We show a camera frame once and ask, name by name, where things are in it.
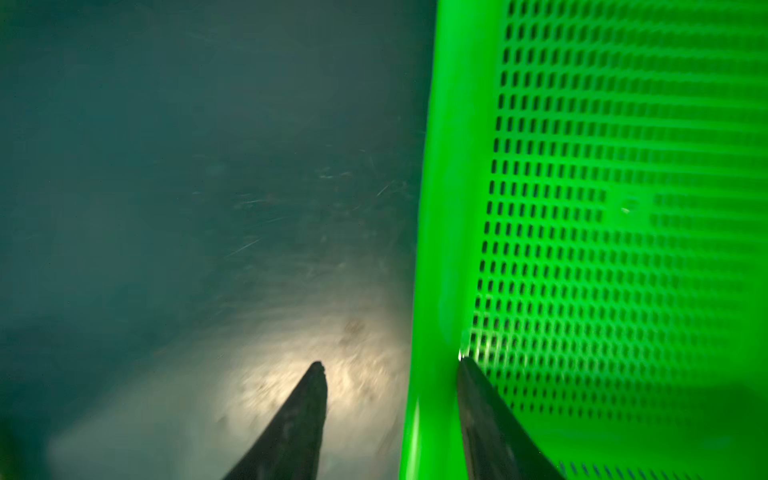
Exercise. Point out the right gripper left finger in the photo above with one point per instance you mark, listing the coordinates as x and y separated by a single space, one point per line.
289 447

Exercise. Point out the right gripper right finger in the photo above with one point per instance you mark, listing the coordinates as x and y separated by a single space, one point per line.
496 446

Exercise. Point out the green plastic perforated basket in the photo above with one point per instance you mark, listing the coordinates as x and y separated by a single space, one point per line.
593 234

